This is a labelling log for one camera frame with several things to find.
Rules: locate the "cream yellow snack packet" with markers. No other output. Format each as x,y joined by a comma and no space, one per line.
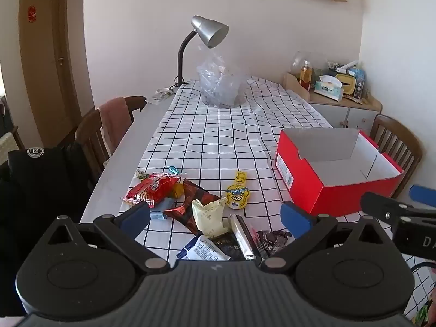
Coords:
209,218

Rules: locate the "green candy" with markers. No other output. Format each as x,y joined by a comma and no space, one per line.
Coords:
142,175

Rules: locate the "black jacket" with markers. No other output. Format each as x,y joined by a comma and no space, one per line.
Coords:
34,184

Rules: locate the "black snack packet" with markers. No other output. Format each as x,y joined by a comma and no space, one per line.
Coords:
226,245

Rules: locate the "dark brown snack packet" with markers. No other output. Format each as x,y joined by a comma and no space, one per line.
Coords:
270,242

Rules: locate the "round glass jar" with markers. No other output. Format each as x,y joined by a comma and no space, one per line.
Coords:
316,59

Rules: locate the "silver foil snack packet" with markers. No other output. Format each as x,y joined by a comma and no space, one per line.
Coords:
242,236

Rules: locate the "white wooden cabinet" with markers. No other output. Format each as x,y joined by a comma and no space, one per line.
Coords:
354,115

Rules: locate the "wooden desktop organizer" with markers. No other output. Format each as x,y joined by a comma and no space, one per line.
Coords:
293,85

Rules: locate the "green white tissue box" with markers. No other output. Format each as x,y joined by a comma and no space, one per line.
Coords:
327,88

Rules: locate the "orange liquid bottle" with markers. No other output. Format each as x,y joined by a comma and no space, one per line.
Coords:
306,75

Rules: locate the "yellow tissue holder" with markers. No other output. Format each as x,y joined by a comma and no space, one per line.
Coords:
345,83

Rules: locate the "blue white snack packet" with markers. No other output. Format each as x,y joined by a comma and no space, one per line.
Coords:
204,250

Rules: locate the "red snack packet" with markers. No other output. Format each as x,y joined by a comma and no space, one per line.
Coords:
150,189

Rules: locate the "red door ornament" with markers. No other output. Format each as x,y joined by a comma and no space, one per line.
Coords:
31,14

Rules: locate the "white tube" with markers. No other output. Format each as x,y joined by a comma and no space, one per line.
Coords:
351,64

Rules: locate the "dark red striped packet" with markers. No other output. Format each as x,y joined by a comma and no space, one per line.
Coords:
196,196

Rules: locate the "clear small packet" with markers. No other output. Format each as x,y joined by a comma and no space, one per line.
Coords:
160,95

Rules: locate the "light blue snack packet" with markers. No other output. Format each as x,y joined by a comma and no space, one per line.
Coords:
162,206

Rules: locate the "clear plastic bag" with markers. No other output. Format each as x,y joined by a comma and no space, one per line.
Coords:
221,85

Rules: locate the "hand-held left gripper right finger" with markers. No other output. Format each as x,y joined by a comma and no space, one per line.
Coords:
294,218

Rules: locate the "red cardboard box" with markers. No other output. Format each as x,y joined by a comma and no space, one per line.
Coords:
306,184

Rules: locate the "teal candy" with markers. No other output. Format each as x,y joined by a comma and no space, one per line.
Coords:
173,169

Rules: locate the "brown wooden door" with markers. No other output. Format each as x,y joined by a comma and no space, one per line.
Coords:
44,58

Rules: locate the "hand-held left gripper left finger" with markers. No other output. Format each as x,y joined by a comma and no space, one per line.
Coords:
136,216

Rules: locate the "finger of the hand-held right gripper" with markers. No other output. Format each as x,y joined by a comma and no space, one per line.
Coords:
383,206
422,195

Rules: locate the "silver desk lamp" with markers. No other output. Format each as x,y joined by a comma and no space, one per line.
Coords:
209,29

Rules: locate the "brown wooden chair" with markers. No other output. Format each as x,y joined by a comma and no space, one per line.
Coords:
405,143
89,136
138,104

